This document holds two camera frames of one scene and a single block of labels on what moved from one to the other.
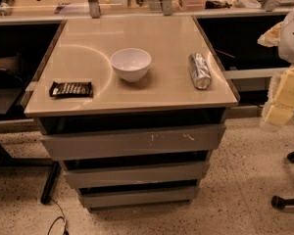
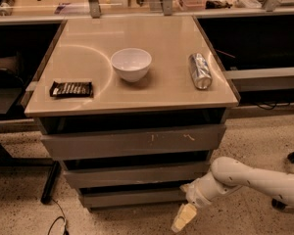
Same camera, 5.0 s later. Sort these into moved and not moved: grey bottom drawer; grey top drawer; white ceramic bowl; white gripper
Moved: white gripper
Not moved: grey bottom drawer; white ceramic bowl; grey top drawer
